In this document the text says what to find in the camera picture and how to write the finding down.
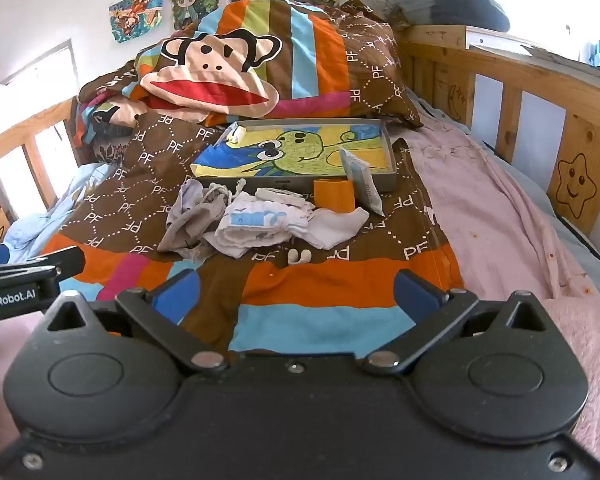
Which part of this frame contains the pink fleece blanket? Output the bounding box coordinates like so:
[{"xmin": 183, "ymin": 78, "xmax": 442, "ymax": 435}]
[{"xmin": 542, "ymin": 295, "xmax": 600, "ymax": 467}]

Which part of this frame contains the orange figure wall poster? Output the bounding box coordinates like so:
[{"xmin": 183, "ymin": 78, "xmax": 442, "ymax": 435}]
[{"xmin": 109, "ymin": 0, "xmax": 165, "ymax": 43}]

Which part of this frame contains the pink floral sheet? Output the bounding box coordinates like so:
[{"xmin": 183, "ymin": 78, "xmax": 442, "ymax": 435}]
[{"xmin": 405, "ymin": 110, "xmax": 600, "ymax": 306}]

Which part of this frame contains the monkey print striped quilt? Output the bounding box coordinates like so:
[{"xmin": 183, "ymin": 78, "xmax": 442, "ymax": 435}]
[{"xmin": 10, "ymin": 0, "xmax": 466, "ymax": 356}]

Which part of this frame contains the dark patterned pillow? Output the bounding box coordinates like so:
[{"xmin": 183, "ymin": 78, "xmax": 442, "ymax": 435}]
[{"xmin": 91, "ymin": 136, "xmax": 133, "ymax": 165}]

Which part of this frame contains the orange cup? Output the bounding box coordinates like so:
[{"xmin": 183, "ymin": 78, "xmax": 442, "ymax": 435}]
[{"xmin": 314, "ymin": 178, "xmax": 356, "ymax": 212}]

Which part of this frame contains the white cabinet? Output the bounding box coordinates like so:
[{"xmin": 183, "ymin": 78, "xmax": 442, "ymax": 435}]
[{"xmin": 465, "ymin": 25, "xmax": 600, "ymax": 77}]

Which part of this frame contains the grey tray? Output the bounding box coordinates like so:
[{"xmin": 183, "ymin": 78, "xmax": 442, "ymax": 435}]
[{"xmin": 190, "ymin": 119, "xmax": 398, "ymax": 194}]

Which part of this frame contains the light blue cloth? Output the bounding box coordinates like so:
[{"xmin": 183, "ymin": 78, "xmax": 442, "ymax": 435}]
[{"xmin": 2, "ymin": 162, "xmax": 116, "ymax": 256}]

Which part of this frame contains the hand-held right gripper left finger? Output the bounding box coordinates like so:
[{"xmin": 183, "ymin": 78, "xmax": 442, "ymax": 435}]
[{"xmin": 45, "ymin": 269, "xmax": 229, "ymax": 375}]

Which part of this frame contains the white sock with blue print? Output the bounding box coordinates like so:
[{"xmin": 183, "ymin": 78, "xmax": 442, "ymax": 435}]
[{"xmin": 205, "ymin": 192, "xmax": 317, "ymax": 259}]

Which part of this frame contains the white blue packet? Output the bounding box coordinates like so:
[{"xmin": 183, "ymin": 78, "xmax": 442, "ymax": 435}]
[{"xmin": 340, "ymin": 149, "xmax": 386, "ymax": 216}]

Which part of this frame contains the blond cartoon figure wall poster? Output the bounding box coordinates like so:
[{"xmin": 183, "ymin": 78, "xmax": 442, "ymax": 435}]
[{"xmin": 172, "ymin": 0, "xmax": 220, "ymax": 31}]

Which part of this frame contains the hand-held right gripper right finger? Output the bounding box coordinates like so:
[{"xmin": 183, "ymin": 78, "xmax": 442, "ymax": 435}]
[{"xmin": 364, "ymin": 269, "xmax": 551, "ymax": 375}]

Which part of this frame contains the light grey sock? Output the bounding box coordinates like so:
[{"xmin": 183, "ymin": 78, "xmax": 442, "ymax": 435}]
[{"xmin": 164, "ymin": 180, "xmax": 207, "ymax": 241}]

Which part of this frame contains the grey beige sock with cord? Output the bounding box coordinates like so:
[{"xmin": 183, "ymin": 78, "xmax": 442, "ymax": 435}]
[{"xmin": 157, "ymin": 186, "xmax": 233, "ymax": 262}]

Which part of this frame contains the wooden bed frame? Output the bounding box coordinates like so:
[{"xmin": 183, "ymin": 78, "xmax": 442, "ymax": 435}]
[{"xmin": 0, "ymin": 25, "xmax": 600, "ymax": 250}]

